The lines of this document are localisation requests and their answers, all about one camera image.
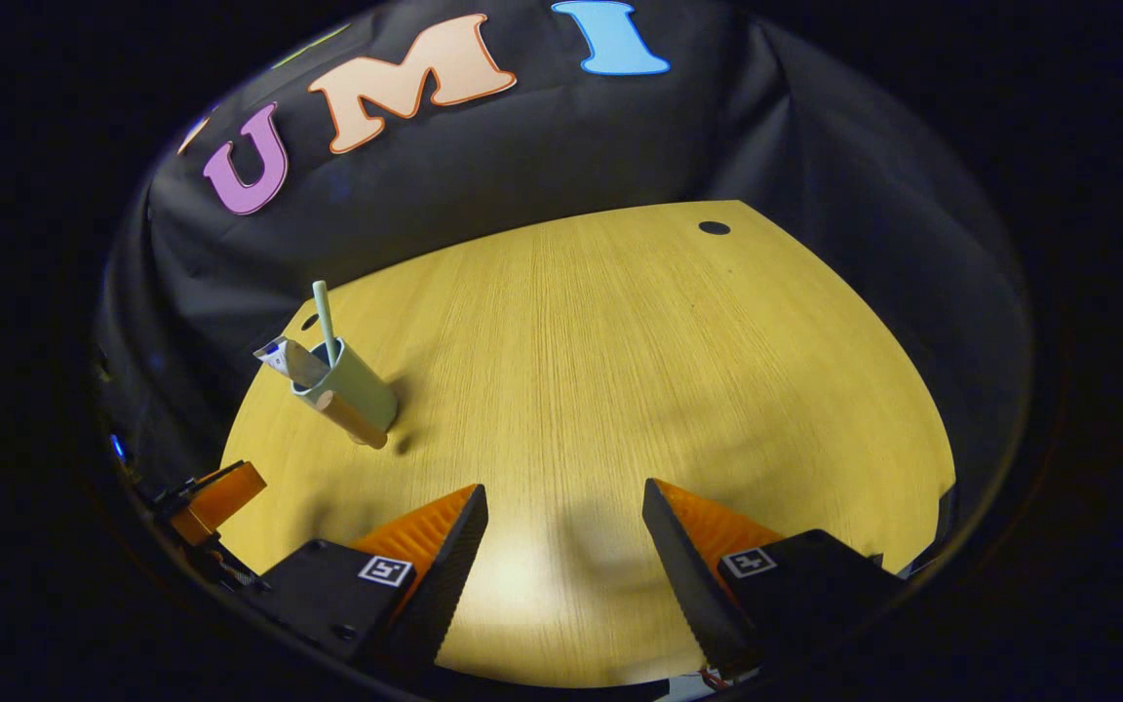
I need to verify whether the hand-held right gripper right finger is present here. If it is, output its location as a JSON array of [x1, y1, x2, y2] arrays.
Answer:
[[641, 478, 906, 682]]

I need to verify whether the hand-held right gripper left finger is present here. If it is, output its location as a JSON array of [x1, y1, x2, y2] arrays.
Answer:
[[245, 484, 489, 676]]

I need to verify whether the white toothpaste tube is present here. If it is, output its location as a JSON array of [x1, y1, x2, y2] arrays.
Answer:
[[253, 335, 330, 389]]

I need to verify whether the pale green cup wooden handle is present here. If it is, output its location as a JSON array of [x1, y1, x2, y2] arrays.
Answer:
[[290, 336, 399, 450]]

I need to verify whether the pale green toothbrush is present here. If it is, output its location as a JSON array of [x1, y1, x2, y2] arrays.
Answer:
[[313, 281, 340, 367]]

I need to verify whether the black backdrop cloth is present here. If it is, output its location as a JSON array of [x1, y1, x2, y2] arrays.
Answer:
[[94, 0, 1035, 586]]

